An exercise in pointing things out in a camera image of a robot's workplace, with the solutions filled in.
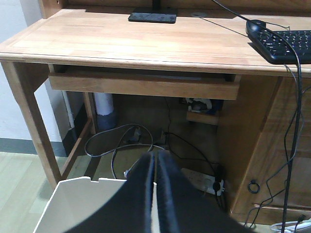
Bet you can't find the black hanging cable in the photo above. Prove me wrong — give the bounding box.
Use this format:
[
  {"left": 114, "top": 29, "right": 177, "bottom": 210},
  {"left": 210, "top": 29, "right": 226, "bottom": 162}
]
[{"left": 212, "top": 0, "right": 304, "bottom": 233}]

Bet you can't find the white power strip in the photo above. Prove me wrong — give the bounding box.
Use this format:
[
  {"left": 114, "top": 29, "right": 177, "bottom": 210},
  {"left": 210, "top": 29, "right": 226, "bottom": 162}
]
[{"left": 181, "top": 168, "right": 215, "bottom": 195}]

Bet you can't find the white plastic trash bin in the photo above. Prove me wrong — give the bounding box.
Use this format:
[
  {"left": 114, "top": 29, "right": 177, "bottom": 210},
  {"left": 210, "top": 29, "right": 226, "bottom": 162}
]
[{"left": 34, "top": 177, "right": 160, "bottom": 233}]

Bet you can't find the wooden desk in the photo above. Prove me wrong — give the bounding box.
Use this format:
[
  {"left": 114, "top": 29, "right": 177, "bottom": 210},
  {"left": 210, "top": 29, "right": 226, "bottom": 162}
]
[{"left": 0, "top": 0, "right": 311, "bottom": 225}]

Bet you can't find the white grey pipe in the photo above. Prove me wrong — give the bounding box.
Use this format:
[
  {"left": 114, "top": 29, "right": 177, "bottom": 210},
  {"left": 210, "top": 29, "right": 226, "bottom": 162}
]
[{"left": 94, "top": 93, "right": 117, "bottom": 130}]

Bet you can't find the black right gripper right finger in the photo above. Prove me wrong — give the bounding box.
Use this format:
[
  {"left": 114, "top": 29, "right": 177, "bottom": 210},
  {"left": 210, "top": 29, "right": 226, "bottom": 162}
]
[{"left": 156, "top": 150, "right": 251, "bottom": 233}]

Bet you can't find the grey cable on floor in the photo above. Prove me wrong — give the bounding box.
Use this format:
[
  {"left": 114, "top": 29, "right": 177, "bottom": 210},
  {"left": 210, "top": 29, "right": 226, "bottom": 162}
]
[{"left": 84, "top": 123, "right": 166, "bottom": 180}]

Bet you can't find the black keyboard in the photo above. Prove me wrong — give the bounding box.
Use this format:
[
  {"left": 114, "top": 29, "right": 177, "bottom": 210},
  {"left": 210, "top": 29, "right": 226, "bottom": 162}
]
[{"left": 247, "top": 30, "right": 311, "bottom": 65}]

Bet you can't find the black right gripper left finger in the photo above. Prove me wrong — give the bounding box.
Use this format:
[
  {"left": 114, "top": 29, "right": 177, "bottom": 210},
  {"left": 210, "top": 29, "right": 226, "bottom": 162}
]
[{"left": 66, "top": 153, "right": 154, "bottom": 233}]

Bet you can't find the black monitor stand base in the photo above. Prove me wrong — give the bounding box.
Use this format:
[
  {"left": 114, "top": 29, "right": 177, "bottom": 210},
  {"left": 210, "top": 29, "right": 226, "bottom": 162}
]
[{"left": 128, "top": 0, "right": 178, "bottom": 24}]

